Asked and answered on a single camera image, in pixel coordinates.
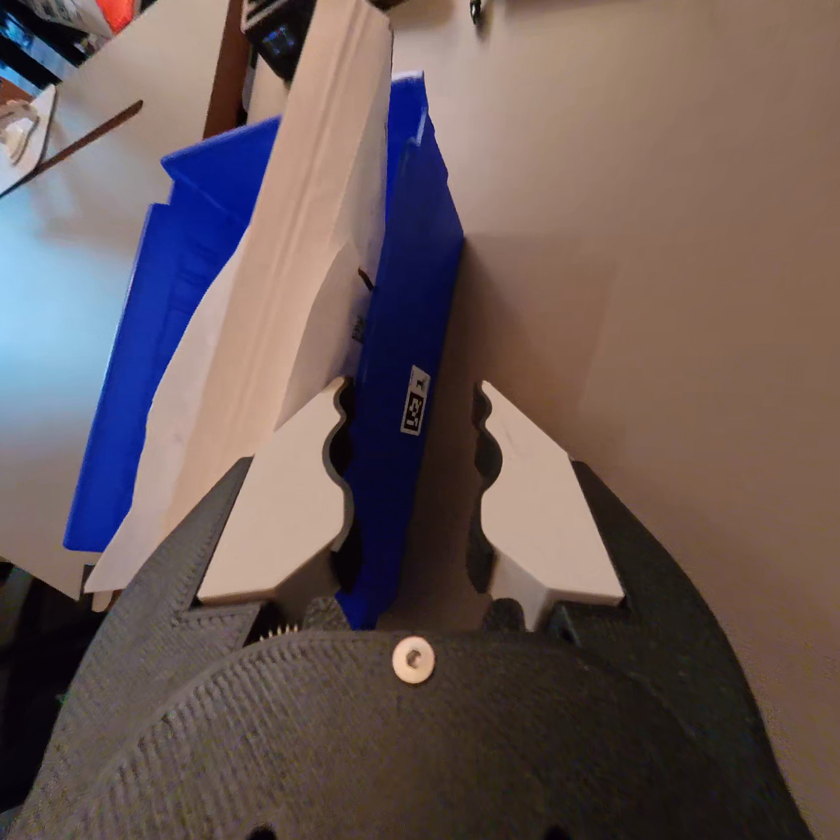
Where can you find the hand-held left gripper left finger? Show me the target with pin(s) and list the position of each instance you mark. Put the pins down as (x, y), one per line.
(282, 512)

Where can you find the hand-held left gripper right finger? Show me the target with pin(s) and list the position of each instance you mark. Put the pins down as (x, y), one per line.
(544, 518)

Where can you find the black electronic device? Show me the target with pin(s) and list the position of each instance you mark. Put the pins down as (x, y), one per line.
(279, 39)

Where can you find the white cardboard box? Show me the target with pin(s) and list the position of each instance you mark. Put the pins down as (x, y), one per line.
(72, 13)

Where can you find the blue plastic bin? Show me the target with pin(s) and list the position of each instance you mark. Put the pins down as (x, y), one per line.
(407, 295)

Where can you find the orange object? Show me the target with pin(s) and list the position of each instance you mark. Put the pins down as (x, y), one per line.
(119, 13)

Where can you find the small black item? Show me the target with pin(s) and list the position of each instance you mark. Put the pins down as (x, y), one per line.
(477, 10)

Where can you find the white board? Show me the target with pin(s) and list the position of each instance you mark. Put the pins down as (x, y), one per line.
(36, 144)

